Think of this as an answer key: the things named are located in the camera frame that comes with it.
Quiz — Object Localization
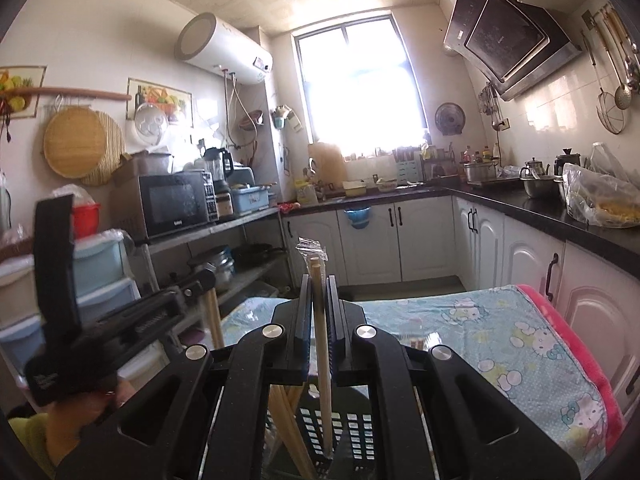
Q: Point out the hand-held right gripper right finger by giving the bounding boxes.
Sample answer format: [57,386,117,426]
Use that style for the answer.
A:
[325,274,581,480]

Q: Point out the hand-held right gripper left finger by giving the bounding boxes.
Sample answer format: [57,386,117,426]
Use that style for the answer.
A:
[55,274,314,480]

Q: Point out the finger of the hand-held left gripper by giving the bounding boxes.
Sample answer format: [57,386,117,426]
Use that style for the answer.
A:
[80,267,218,357]

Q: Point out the bamboo chopstick pair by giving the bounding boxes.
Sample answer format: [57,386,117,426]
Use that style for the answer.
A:
[295,237,337,461]
[201,284,227,352]
[269,385,317,480]

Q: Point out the green plastic utensil basket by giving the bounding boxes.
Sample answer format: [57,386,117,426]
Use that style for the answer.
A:
[270,385,426,480]

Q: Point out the row of hanging kitchen utensils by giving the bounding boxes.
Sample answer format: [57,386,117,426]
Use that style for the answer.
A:
[582,2,640,111]

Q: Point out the person's left hand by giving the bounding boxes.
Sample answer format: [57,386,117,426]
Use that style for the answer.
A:
[45,376,133,467]

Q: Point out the plastic drawer unit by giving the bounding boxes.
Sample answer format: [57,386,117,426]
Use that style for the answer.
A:
[70,230,171,376]
[0,255,56,396]

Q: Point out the red plastic bucket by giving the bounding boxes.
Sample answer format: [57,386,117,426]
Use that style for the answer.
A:
[71,202,102,240]

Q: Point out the black frying pan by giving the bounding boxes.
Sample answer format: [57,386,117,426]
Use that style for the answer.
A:
[232,242,288,268]

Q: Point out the black microwave oven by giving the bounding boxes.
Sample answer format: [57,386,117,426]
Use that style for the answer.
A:
[112,170,217,241]

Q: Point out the blue hanging bag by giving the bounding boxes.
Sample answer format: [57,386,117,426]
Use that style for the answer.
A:
[345,205,372,231]

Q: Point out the metal shelf table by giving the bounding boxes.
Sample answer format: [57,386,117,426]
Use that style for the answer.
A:
[130,207,296,348]

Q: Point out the cartoon printed tablecloth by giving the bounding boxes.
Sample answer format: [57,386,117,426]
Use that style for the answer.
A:
[220,285,608,476]

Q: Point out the light blue box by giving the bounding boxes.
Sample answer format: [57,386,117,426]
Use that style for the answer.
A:
[231,185,271,213]

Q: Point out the round bamboo tray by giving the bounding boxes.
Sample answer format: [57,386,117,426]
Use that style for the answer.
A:
[43,107,108,179]
[80,110,126,187]

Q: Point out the cardboard box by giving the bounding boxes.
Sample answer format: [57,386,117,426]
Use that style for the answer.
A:
[111,150,173,186]

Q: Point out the black blender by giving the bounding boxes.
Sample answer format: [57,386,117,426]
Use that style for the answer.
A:
[202,147,235,221]

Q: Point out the wooden cutting board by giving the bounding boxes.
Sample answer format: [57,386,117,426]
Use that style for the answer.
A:
[307,142,347,186]

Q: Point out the light blue knife rack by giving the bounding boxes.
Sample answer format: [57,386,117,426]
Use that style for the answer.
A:
[395,147,423,183]

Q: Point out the small white fan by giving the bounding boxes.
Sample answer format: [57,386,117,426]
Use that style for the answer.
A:
[134,102,170,148]

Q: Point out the wooden rolling pin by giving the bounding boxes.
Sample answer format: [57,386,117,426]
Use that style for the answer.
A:
[0,86,132,103]

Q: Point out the steel cooking pot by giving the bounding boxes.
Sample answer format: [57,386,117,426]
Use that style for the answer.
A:
[462,160,501,184]

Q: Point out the black kitchen countertop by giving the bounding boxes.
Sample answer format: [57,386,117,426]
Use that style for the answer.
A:
[280,185,640,266]

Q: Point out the kitchen window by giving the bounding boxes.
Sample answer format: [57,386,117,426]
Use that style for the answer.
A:
[292,16,430,158]

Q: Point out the metal bowl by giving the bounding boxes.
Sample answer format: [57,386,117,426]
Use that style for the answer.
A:
[520,175,563,199]

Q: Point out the small hanging tools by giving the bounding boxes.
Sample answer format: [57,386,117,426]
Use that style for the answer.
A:
[477,82,503,128]

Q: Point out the white water heater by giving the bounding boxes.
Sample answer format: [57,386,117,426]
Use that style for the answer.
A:
[174,12,275,83]

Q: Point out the black kettle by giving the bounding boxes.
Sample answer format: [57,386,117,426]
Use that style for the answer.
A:
[554,148,581,176]

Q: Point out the clear plastic bag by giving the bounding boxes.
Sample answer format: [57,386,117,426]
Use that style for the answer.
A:
[562,142,640,229]

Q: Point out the black steel range hood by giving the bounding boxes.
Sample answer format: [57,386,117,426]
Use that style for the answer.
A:
[442,0,585,102]

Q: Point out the fruit wall picture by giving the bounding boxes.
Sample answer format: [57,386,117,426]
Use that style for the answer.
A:
[126,77,193,126]
[0,65,48,120]

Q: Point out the green wall holder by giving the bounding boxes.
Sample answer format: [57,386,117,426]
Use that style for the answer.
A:
[271,105,305,133]

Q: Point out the water heater hoses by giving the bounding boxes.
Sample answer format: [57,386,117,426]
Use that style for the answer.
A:
[222,72,261,151]

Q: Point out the dark wall fan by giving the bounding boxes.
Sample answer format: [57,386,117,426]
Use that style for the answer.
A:
[434,102,467,136]

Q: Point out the wire skimmer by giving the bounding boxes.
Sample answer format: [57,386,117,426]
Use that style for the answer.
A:
[582,30,629,135]

